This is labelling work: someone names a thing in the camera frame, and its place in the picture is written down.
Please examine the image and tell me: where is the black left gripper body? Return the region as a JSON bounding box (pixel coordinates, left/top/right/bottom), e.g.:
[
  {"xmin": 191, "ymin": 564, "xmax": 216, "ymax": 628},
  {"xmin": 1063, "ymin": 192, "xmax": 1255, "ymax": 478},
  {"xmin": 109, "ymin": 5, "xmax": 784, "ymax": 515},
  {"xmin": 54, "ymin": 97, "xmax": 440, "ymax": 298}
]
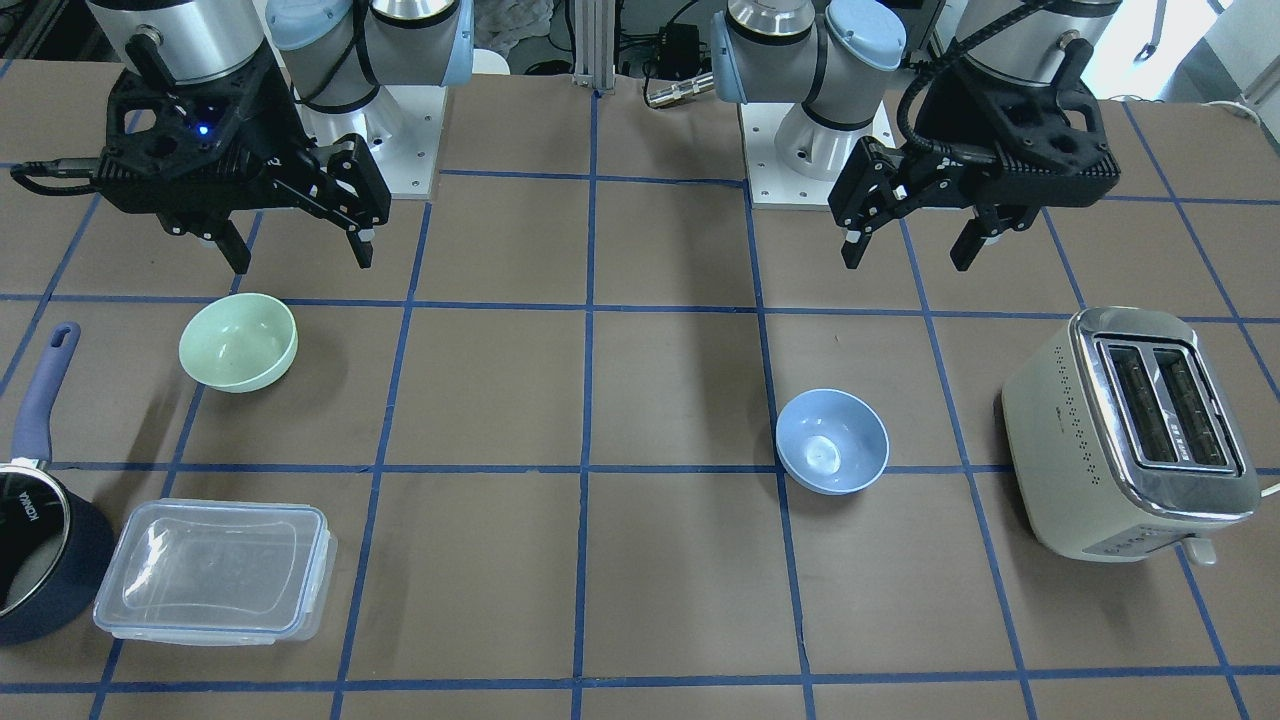
[{"xmin": 828, "ymin": 50, "xmax": 1121, "ymax": 231}]

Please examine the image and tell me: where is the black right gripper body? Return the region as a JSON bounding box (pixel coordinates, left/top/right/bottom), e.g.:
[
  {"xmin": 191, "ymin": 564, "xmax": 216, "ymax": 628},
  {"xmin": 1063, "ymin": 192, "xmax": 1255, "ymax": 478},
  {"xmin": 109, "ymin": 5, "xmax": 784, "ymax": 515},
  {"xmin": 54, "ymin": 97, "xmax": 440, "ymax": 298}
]
[{"xmin": 93, "ymin": 42, "xmax": 390, "ymax": 241}]

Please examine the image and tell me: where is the green bowl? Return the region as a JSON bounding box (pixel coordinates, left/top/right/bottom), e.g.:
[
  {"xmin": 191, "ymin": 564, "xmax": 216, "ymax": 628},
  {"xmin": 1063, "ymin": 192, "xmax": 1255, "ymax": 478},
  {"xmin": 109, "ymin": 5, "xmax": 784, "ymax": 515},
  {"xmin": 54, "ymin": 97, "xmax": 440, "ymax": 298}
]
[{"xmin": 178, "ymin": 293, "xmax": 300, "ymax": 395}]

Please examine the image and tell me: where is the blue bowl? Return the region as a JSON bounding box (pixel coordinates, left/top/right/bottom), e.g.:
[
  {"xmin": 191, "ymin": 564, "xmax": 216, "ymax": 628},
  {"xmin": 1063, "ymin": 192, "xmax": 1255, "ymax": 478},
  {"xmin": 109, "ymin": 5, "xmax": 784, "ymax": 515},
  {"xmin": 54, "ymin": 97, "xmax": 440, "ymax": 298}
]
[{"xmin": 774, "ymin": 388, "xmax": 891, "ymax": 496}]

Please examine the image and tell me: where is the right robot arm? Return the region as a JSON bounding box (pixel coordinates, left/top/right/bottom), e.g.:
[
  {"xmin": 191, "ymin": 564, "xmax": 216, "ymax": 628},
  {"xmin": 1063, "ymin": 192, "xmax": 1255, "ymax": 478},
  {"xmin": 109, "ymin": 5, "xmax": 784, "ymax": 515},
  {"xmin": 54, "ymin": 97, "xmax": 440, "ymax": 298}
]
[{"xmin": 87, "ymin": 1, "xmax": 475, "ymax": 274}]

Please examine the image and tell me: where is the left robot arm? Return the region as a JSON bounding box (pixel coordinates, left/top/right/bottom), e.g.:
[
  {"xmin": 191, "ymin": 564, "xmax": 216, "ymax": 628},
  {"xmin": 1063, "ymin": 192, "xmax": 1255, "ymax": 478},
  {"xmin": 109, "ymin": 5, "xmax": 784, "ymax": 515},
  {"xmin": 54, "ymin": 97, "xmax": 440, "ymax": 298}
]
[{"xmin": 712, "ymin": 1, "xmax": 1121, "ymax": 272}]

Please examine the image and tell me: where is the cream toaster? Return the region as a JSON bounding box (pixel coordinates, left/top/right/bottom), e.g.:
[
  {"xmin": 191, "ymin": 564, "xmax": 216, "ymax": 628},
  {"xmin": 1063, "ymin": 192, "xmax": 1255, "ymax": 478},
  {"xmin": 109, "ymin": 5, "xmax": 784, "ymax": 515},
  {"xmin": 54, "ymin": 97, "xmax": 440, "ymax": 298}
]
[{"xmin": 1000, "ymin": 306, "xmax": 1263, "ymax": 566}]

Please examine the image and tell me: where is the black power adapter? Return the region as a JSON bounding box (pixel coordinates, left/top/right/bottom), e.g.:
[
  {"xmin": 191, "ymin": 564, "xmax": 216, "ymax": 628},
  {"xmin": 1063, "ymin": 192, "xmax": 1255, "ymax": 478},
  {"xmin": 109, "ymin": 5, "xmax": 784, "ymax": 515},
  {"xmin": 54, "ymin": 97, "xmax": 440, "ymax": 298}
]
[{"xmin": 655, "ymin": 22, "xmax": 701, "ymax": 77}]

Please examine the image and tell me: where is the clear plastic food container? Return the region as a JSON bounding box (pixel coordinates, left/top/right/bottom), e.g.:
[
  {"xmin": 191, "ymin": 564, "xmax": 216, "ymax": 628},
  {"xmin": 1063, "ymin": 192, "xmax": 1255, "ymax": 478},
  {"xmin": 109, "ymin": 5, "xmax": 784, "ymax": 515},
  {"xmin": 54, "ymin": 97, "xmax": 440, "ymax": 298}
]
[{"xmin": 93, "ymin": 498, "xmax": 338, "ymax": 647}]

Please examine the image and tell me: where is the dark blue saucepan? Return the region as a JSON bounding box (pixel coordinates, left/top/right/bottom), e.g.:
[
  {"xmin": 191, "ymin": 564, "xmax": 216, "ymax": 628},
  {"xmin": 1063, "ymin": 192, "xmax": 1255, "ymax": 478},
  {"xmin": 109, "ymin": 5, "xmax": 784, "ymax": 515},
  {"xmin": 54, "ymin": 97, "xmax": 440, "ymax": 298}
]
[{"xmin": 1, "ymin": 322, "xmax": 116, "ymax": 647}]

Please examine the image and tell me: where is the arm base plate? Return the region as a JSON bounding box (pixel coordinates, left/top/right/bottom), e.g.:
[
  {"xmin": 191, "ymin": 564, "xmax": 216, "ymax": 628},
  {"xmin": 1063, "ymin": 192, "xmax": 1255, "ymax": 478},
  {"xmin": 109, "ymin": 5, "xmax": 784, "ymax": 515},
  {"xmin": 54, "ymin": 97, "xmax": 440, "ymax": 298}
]
[
  {"xmin": 739, "ymin": 102, "xmax": 896, "ymax": 211},
  {"xmin": 298, "ymin": 86, "xmax": 448, "ymax": 200}
]

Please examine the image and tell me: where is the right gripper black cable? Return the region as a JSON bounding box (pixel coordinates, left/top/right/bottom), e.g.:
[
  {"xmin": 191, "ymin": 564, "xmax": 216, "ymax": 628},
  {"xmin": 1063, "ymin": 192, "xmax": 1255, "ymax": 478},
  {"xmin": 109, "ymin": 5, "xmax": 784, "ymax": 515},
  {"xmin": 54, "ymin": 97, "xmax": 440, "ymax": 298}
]
[{"xmin": 10, "ymin": 158, "xmax": 106, "ymax": 196}]

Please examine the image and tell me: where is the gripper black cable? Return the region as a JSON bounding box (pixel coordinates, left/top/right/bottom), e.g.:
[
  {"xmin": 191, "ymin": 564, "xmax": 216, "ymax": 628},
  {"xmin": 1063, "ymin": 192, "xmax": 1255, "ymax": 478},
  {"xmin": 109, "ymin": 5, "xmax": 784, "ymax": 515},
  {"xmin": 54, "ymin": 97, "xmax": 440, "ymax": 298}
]
[
  {"xmin": 10, "ymin": 158, "xmax": 106, "ymax": 196},
  {"xmin": 897, "ymin": 0, "xmax": 1061, "ymax": 167}
]

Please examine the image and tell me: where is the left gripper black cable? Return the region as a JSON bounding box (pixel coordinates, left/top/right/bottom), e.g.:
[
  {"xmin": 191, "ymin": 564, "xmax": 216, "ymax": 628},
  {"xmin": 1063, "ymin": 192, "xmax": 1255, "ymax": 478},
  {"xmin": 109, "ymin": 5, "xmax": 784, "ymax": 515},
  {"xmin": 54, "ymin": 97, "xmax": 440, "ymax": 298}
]
[{"xmin": 897, "ymin": 0, "xmax": 1061, "ymax": 167}]

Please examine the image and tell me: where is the silver cable connector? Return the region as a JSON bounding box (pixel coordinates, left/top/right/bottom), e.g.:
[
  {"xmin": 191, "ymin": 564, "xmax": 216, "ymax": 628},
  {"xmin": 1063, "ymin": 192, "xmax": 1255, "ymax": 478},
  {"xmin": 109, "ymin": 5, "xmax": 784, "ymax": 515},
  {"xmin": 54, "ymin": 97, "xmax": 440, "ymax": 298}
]
[{"xmin": 643, "ymin": 72, "xmax": 716, "ymax": 110}]

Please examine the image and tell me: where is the aluminium frame post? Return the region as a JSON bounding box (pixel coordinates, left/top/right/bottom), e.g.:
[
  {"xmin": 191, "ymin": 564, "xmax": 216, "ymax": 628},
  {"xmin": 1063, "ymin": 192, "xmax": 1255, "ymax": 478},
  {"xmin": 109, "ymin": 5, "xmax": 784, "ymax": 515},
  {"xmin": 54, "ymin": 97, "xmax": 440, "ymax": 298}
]
[{"xmin": 566, "ymin": 0, "xmax": 617, "ymax": 96}]

